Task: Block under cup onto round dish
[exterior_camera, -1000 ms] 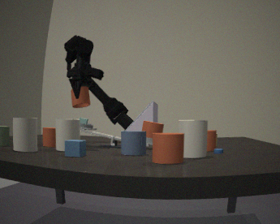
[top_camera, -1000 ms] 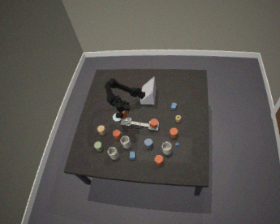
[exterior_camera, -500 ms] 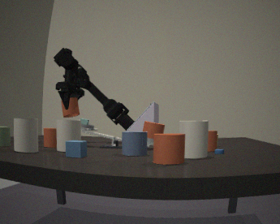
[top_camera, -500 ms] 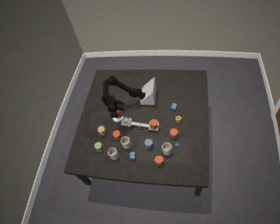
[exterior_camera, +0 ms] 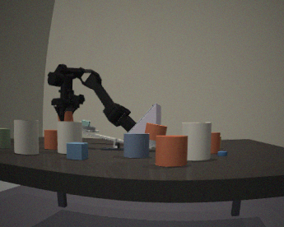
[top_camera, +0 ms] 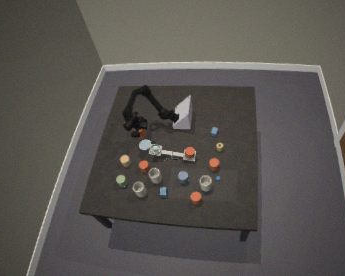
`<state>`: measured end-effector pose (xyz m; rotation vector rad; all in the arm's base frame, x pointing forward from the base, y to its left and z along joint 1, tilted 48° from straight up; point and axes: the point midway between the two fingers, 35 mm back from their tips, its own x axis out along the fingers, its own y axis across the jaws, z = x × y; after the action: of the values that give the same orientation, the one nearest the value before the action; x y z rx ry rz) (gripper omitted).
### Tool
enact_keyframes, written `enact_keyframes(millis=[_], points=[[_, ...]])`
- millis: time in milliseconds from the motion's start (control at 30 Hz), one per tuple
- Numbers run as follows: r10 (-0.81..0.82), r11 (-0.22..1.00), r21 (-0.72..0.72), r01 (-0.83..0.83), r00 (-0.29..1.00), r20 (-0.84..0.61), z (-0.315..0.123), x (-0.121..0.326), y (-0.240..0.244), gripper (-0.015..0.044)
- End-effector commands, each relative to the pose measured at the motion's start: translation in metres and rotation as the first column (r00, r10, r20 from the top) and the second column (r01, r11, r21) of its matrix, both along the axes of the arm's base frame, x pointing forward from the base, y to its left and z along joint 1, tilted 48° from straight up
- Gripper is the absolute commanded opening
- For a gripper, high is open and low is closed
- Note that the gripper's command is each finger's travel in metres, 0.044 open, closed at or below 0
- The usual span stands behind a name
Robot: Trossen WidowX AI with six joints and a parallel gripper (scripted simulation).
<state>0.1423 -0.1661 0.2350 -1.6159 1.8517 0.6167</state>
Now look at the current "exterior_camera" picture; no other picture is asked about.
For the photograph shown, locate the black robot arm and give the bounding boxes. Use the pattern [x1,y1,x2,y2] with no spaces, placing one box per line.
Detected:
[48,64,136,133]

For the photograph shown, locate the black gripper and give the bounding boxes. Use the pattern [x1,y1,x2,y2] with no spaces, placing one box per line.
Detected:
[52,86,80,121]

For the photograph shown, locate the white cylinder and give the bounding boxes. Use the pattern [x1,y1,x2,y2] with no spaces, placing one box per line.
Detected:
[14,120,39,155]
[182,123,212,161]
[57,121,82,154]

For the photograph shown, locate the green cylinder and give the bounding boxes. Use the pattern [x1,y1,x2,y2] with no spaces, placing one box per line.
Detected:
[0,128,11,149]

